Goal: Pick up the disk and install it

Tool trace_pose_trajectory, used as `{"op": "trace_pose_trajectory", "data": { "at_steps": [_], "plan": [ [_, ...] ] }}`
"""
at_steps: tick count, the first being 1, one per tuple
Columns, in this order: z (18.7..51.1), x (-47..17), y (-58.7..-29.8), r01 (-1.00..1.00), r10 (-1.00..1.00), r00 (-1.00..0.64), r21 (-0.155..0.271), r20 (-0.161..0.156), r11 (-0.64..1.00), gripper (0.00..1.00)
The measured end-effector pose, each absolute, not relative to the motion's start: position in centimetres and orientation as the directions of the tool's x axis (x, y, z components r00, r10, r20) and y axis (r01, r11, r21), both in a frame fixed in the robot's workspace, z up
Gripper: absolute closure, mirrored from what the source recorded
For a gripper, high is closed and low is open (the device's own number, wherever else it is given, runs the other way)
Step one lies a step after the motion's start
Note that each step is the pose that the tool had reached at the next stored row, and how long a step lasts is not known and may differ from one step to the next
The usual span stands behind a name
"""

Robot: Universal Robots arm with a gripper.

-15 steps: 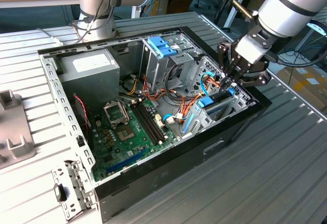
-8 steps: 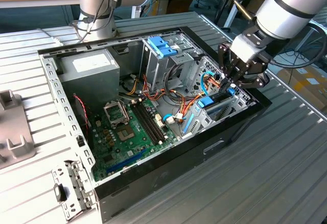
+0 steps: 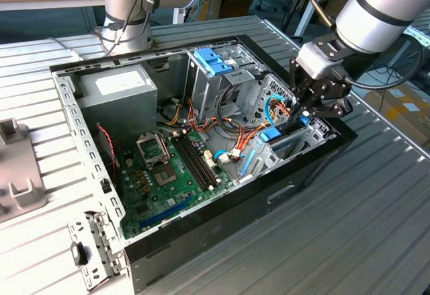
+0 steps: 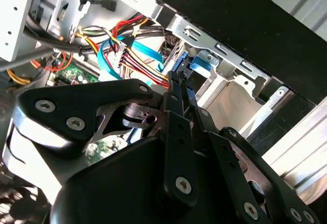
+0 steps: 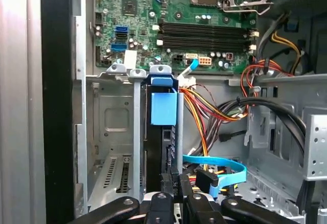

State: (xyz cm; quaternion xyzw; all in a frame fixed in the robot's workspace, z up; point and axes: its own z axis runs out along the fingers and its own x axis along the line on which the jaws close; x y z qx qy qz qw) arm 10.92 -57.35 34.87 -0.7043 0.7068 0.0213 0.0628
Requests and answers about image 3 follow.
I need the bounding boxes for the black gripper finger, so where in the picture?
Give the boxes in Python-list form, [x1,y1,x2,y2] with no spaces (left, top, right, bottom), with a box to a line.
[288,58,309,118]
[301,96,354,119]

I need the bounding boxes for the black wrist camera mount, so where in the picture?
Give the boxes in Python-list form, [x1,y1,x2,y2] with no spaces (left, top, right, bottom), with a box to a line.
[312,35,349,54]

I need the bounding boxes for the blue plastic drive latch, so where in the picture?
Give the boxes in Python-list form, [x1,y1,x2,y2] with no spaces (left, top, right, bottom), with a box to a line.
[193,48,237,78]

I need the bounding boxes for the hard disk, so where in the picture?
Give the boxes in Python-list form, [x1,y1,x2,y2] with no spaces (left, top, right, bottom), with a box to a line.
[238,115,312,179]

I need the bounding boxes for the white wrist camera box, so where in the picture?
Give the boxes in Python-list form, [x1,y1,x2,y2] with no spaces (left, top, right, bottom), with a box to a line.
[296,40,337,80]

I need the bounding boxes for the grey power supply unit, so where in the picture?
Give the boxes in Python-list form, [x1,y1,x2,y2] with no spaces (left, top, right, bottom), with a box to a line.
[77,62,159,141]

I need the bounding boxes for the short blue data wire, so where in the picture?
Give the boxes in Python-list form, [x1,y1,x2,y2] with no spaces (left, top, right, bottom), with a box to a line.
[214,149,243,164]

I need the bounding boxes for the black tripod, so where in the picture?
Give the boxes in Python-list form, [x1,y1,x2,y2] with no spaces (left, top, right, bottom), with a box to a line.
[281,0,316,40]

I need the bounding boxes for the grey metal disk bay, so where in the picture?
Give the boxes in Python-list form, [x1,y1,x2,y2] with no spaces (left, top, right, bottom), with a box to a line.
[236,115,337,184]

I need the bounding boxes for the red orange wire bundle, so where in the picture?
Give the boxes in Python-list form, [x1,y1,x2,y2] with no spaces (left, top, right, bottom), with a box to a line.
[186,97,221,134]

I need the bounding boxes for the black camera cable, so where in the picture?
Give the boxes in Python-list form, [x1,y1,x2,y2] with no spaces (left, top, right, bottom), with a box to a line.
[347,34,425,91]

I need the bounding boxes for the metal socket cover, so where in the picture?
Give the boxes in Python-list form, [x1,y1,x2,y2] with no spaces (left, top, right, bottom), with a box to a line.
[135,132,169,169]

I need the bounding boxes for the green motherboard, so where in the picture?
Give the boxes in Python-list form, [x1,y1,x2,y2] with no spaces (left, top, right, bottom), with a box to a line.
[117,130,236,241]

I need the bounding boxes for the white board connector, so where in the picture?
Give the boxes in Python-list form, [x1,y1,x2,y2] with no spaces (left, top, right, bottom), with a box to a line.
[203,149,216,171]

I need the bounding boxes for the long blue data wire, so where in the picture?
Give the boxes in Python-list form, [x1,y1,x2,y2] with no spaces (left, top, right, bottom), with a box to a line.
[263,93,294,127]

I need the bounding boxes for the cardboard boxes with labels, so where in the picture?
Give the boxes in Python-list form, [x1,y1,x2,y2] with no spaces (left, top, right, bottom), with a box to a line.
[364,84,430,146]

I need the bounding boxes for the black case fan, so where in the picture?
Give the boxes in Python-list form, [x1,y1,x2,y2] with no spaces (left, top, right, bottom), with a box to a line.
[96,126,118,175]

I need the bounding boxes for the orange yellow wire bundle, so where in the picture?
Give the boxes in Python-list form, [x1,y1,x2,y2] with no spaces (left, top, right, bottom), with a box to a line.
[231,120,271,160]

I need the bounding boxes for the black RAM slot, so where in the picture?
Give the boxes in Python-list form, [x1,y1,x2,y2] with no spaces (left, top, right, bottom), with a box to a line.
[175,137,212,191]
[181,135,218,187]

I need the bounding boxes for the blue expansion slot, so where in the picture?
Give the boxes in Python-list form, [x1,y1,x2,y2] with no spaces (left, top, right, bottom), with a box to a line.
[139,196,195,229]

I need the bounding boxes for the grey metal drive cage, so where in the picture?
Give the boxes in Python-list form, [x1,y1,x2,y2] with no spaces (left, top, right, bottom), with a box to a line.
[183,44,268,123]

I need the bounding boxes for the grey metal card retainer bracket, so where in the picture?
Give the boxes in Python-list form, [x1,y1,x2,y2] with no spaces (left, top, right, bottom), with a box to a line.
[68,210,128,292]

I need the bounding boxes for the black wire loop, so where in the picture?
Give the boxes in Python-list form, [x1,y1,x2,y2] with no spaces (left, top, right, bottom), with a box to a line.
[216,82,259,138]

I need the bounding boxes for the red yellow power wire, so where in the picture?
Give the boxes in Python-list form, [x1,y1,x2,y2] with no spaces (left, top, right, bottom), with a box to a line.
[272,101,298,121]

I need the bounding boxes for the yellow orange supply wires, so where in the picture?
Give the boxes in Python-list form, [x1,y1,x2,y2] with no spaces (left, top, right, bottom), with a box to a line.
[165,104,185,127]

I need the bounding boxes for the black open PC case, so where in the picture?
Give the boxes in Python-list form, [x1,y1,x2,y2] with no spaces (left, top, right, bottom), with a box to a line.
[49,34,359,295]

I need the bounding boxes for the grey parts rack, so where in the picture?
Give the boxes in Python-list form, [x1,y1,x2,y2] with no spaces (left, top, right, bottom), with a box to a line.
[0,118,48,224]

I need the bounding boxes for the red black twisted wire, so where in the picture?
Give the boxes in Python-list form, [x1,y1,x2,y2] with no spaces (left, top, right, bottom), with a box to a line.
[95,124,121,172]

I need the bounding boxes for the CPU socket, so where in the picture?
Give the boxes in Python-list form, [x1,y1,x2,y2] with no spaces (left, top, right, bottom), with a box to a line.
[153,163,179,188]

